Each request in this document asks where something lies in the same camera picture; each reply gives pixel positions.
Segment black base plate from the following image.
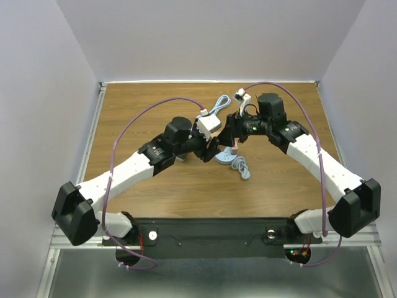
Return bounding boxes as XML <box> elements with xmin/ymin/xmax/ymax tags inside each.
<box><xmin>119</xmin><ymin>217</ymin><xmax>322</xmax><ymax>260</ymax></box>

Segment round light blue socket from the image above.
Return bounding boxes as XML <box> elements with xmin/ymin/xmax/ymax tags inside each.
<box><xmin>215</xmin><ymin>147</ymin><xmax>238</xmax><ymax>165</ymax></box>

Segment aluminium rail frame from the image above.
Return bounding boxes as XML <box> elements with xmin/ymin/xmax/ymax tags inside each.
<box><xmin>50</xmin><ymin>82</ymin><xmax>383</xmax><ymax>297</ymax></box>

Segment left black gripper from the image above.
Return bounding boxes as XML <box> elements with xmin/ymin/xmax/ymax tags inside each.
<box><xmin>174</xmin><ymin>118</ymin><xmax>220</xmax><ymax>162</ymax></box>

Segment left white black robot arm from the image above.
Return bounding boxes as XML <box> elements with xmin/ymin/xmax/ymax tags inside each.
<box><xmin>51</xmin><ymin>115</ymin><xmax>221</xmax><ymax>246</ymax></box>

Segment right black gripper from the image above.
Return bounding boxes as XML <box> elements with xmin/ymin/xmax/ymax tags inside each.
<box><xmin>217</xmin><ymin>108</ymin><xmax>271</xmax><ymax>148</ymax></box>

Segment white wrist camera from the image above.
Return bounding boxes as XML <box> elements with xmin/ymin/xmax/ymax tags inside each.
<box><xmin>233</xmin><ymin>88</ymin><xmax>251</xmax><ymax>116</ymax></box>
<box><xmin>197</xmin><ymin>114</ymin><xmax>222</xmax><ymax>140</ymax></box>

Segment orange cube socket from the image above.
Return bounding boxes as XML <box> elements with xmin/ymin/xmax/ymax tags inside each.
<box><xmin>207</xmin><ymin>137</ymin><xmax>220</xmax><ymax>150</ymax></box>

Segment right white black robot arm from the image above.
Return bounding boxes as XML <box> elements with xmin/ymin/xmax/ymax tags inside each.
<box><xmin>218</xmin><ymin>89</ymin><xmax>381</xmax><ymax>242</ymax></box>

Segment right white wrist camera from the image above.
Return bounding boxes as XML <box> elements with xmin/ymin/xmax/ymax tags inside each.
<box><xmin>233</xmin><ymin>88</ymin><xmax>251</xmax><ymax>116</ymax></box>

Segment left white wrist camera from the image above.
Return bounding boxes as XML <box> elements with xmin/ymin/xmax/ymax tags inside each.
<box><xmin>197</xmin><ymin>114</ymin><xmax>222</xmax><ymax>140</ymax></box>

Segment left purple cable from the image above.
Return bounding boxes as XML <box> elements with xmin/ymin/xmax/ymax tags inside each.
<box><xmin>102</xmin><ymin>97</ymin><xmax>209</xmax><ymax>271</ymax></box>

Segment grey coiled cable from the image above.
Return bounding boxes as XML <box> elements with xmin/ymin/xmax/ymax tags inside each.
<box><xmin>231</xmin><ymin>156</ymin><xmax>251</xmax><ymax>181</ymax></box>

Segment light blue power strip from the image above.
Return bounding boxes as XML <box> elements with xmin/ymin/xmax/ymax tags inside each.
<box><xmin>176</xmin><ymin>154</ymin><xmax>187</xmax><ymax>162</ymax></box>

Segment light blue power cord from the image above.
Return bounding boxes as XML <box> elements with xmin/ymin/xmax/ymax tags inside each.
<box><xmin>207</xmin><ymin>94</ymin><xmax>231</xmax><ymax>120</ymax></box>

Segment small pink plug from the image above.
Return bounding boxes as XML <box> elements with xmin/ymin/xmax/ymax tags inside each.
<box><xmin>231</xmin><ymin>143</ymin><xmax>238</xmax><ymax>155</ymax></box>

